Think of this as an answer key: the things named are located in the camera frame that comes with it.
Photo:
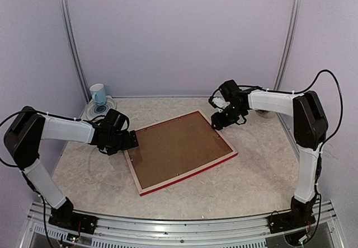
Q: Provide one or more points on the front aluminium rail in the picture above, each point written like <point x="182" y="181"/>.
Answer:
<point x="116" y="231"/>

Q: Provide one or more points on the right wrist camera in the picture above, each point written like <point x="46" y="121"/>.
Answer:
<point x="217" y="103"/>

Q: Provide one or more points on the right aluminium corner post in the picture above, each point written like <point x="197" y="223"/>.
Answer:
<point x="294" y="15"/>

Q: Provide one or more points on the left aluminium corner post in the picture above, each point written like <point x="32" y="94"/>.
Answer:
<point x="64" y="7"/>

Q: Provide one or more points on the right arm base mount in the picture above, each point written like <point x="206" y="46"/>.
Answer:
<point x="299" y="215"/>

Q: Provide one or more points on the aluminium corner post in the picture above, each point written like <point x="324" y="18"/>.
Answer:
<point x="64" y="7"/>
<point x="294" y="15"/>

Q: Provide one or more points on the white blue swirl plate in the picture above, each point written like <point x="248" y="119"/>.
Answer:
<point x="92" y="110"/>

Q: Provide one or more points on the pale green ceramic bowl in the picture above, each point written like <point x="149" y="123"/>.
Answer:
<point x="265" y="114"/>

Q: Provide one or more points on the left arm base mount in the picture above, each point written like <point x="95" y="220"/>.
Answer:
<point x="66" y="217"/>

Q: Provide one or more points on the light blue mug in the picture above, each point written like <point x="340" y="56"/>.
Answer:
<point x="98" y="94"/>

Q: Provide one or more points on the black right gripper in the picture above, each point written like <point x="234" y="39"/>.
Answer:
<point x="219" y="122"/>

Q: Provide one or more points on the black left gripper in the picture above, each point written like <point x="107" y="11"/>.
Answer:
<point x="128" y="144"/>

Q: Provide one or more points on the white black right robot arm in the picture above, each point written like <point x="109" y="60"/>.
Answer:
<point x="310" y="125"/>

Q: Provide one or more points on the brown backing board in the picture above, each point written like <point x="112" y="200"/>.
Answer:
<point x="179" y="150"/>

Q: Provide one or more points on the red wooden picture frame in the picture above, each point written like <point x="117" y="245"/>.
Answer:
<point x="195" y="172"/>

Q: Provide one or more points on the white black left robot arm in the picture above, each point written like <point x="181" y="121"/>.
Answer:
<point x="35" y="140"/>

